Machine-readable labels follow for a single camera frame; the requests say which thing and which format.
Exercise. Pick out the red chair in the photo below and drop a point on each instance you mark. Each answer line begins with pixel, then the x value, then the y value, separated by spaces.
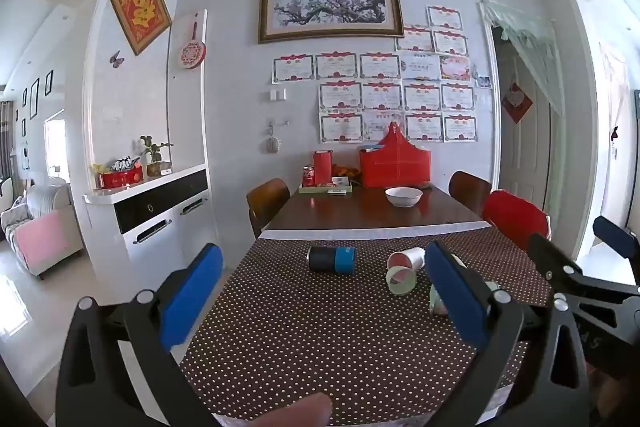
pixel 515 217

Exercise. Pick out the wall hook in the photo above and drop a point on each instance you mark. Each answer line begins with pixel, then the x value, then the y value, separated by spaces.
pixel 272 125

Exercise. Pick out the black framed wall picture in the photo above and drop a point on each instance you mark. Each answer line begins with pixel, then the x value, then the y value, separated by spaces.
pixel 48 83
pixel 34 99

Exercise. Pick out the person's left hand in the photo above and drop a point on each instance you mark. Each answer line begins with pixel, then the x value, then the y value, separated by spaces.
pixel 295 412

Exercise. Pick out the red soda can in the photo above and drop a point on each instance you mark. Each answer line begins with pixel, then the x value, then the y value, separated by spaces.
pixel 308 177

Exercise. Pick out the grey oval hanging object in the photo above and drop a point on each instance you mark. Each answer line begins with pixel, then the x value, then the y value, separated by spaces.
pixel 272 145

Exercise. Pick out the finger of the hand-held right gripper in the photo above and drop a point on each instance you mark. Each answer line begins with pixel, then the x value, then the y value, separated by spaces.
pixel 617 239
pixel 555 264

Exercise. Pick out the white paper cup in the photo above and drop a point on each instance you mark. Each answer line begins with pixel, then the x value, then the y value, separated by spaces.
pixel 407 258

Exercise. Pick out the red gift box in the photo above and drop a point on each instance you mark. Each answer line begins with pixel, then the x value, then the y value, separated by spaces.
pixel 395 164

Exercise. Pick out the framed blossom painting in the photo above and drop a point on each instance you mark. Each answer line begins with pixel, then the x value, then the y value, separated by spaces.
pixel 330 4

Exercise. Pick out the white sofa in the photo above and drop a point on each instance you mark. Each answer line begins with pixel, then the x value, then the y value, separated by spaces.
pixel 45 207

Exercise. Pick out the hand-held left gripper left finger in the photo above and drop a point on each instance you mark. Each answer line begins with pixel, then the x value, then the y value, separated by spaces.
pixel 192 294

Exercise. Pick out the white bowl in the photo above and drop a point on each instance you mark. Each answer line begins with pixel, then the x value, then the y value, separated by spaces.
pixel 404 196

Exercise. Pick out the tall red carton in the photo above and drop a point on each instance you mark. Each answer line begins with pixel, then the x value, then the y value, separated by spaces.
pixel 323 167

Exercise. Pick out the wall of award certificates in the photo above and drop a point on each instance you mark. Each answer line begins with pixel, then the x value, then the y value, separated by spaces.
pixel 380 99

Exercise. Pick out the white door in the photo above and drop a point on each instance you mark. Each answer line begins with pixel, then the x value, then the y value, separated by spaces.
pixel 522 147

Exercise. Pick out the butterfly wall decal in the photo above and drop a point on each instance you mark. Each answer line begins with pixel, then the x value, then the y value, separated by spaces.
pixel 116 59

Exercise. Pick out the white sideboard cabinet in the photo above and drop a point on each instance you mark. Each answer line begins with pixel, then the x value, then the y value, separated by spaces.
pixel 150 227

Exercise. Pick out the brown wooden chair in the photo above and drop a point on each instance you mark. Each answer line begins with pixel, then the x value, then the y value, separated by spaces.
pixel 267 202
pixel 470 192

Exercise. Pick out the red tray with items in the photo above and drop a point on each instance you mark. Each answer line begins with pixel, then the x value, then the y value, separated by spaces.
pixel 120 179

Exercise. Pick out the black cup with blue band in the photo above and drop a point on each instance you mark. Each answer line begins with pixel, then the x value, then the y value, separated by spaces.
pixel 330 259

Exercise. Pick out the pale green lace curtain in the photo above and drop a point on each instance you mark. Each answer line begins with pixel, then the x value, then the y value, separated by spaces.
pixel 530 37

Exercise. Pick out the pink blanket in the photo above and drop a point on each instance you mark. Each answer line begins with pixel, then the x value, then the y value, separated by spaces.
pixel 40 239

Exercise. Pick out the pale green paper cup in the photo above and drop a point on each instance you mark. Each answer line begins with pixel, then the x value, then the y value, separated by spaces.
pixel 400 281
pixel 438 299

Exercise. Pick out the pile of oranges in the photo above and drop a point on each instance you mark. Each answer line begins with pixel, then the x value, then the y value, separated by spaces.
pixel 346 170

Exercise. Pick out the round red hanging ornament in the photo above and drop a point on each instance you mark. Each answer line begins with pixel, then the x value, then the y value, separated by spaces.
pixel 192 53

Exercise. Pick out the red diamond door ornament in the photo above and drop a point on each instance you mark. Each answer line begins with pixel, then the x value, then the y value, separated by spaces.
pixel 516 103

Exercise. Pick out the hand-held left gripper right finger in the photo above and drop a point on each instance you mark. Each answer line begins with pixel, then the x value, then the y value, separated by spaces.
pixel 455 302

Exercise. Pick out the white light switch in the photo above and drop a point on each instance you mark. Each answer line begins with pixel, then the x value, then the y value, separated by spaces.
pixel 277 95

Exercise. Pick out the potted green plant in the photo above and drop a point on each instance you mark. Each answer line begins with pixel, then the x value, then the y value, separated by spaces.
pixel 155 154

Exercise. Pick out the green tray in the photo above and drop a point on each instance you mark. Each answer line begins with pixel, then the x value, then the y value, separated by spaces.
pixel 315 190

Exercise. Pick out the red and gold framed picture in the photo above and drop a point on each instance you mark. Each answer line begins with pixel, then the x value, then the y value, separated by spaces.
pixel 140 13

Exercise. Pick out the brown polka-dot tablecloth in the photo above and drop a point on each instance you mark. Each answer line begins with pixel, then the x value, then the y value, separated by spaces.
pixel 320 337

